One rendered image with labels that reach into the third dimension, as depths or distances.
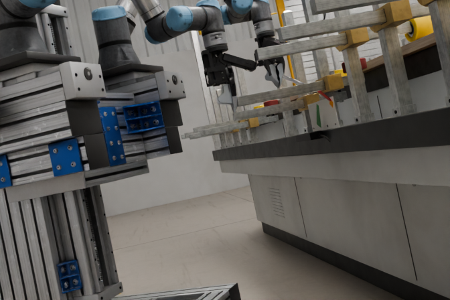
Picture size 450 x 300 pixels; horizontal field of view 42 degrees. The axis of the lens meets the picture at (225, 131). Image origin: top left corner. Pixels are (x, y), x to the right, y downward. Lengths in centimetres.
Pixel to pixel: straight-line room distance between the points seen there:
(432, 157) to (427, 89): 40
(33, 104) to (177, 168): 802
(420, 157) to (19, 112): 101
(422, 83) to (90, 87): 96
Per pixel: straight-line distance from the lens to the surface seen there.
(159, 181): 948
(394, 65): 151
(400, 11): 146
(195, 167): 951
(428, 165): 148
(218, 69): 183
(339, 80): 191
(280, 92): 188
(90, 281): 182
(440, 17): 130
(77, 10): 985
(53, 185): 169
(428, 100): 182
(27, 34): 161
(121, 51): 201
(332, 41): 169
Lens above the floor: 71
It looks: 1 degrees up
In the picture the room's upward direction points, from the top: 12 degrees counter-clockwise
